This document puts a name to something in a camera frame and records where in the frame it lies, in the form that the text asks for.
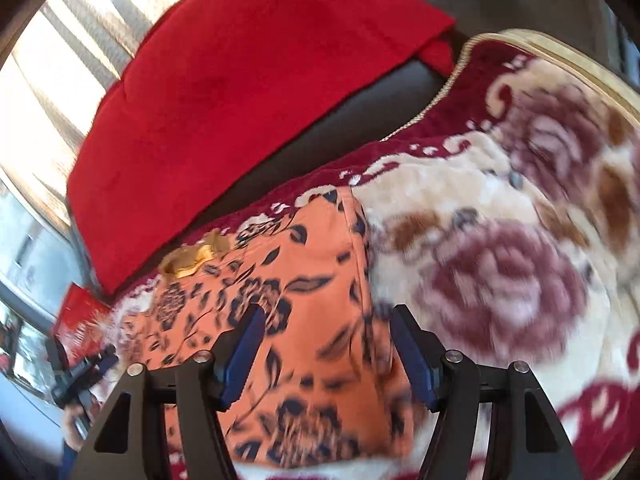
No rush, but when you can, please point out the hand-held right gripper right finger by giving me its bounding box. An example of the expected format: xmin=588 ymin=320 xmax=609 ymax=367
xmin=390 ymin=304 xmax=583 ymax=480

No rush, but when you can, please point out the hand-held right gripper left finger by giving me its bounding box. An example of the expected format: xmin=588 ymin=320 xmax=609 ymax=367
xmin=70 ymin=302 xmax=266 ymax=480

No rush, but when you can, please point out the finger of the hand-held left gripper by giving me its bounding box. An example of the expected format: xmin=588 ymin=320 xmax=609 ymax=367
xmin=75 ymin=346 xmax=121 ymax=386

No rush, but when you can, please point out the orange floral shirt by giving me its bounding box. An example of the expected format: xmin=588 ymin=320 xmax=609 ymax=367
xmin=107 ymin=187 xmax=418 ymax=471

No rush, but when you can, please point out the person's left hand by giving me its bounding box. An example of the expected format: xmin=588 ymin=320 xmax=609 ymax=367
xmin=62 ymin=402 xmax=93 ymax=453

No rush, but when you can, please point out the red gift box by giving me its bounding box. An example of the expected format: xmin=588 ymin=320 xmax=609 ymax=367
xmin=52 ymin=284 xmax=113 ymax=361

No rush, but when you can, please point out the floral plush blanket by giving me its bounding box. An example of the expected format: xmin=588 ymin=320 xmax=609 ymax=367
xmin=107 ymin=30 xmax=640 ymax=480

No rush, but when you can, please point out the dark leather sofa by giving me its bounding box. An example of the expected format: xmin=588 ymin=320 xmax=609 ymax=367
xmin=240 ymin=0 xmax=640 ymax=201

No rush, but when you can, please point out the red blanket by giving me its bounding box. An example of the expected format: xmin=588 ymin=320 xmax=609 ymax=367
xmin=66 ymin=0 xmax=457 ymax=296

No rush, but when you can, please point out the dotted cream curtain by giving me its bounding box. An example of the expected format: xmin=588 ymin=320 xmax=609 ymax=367
xmin=0 ymin=0 xmax=241 ymax=241

